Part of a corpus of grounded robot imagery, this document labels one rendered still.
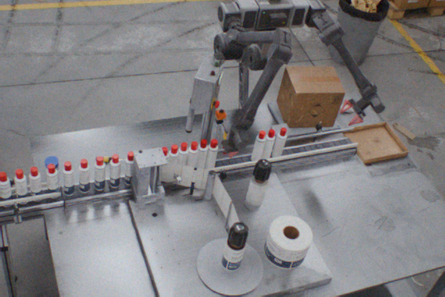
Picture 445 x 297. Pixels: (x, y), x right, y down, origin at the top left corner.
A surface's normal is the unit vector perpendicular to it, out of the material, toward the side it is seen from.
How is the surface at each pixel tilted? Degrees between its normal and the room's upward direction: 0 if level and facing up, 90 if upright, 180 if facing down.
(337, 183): 0
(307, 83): 0
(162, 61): 0
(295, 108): 90
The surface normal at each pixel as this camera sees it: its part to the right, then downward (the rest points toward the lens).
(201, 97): -0.25, 0.64
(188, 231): 0.14, -0.72
